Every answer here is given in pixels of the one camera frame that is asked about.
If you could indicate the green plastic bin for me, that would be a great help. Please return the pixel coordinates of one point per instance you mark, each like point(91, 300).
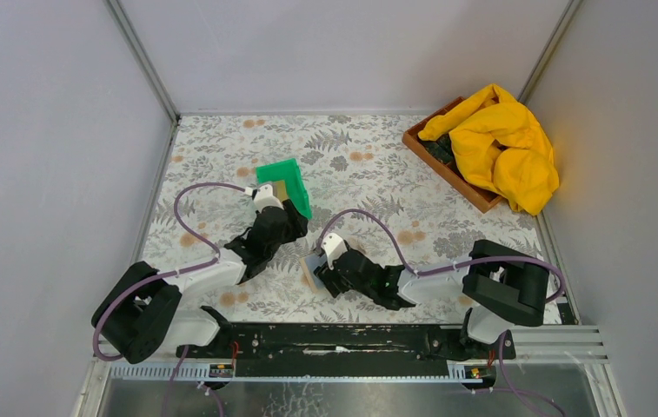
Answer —
point(289, 172)

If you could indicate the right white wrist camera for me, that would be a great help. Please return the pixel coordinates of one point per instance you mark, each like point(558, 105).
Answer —
point(333, 247)

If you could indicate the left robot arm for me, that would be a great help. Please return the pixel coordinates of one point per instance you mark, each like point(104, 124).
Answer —
point(141, 313)

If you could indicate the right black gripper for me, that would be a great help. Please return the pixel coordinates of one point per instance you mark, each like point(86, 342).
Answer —
point(328, 275)

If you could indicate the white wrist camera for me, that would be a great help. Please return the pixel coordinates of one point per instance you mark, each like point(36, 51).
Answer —
point(264, 196)
point(333, 247)

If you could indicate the aluminium frame rails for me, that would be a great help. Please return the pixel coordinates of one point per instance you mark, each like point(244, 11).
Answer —
point(580, 347)

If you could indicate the yellow cloth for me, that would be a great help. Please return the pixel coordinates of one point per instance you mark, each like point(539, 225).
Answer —
point(499, 146)

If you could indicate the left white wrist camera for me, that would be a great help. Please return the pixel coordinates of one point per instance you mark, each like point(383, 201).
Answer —
point(264, 196)

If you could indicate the gold magnetic stripe card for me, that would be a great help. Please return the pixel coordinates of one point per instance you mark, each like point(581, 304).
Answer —
point(280, 190)

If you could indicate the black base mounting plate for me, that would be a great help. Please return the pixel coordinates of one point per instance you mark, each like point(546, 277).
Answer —
point(342, 350)

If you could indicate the floral table mat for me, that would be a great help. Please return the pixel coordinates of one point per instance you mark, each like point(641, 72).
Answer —
point(359, 175)

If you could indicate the brown wooden tray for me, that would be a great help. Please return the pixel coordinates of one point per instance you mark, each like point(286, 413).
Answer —
point(438, 155)

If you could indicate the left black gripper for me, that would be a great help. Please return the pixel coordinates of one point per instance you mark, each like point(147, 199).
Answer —
point(296, 222)

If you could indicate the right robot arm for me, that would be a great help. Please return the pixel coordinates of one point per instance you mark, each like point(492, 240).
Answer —
point(507, 288)

